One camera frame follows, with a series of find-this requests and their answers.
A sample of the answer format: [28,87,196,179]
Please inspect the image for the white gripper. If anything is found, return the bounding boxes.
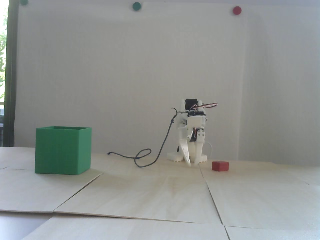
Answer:
[178,116,207,167]

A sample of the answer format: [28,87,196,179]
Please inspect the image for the red block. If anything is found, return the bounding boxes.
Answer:
[212,160,229,172]

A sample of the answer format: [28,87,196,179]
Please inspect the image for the green box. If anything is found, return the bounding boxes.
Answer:
[34,126,92,175]

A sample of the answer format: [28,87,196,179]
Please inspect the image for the black camera cable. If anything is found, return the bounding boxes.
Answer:
[107,107,188,167]

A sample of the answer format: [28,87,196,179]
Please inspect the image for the red brown servo wires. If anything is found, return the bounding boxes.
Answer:
[190,102,219,112]

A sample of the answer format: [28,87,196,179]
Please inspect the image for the white wall sheet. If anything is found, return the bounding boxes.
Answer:
[14,0,248,160]

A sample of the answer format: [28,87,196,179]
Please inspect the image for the dark window frame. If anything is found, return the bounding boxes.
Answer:
[5,0,19,147]

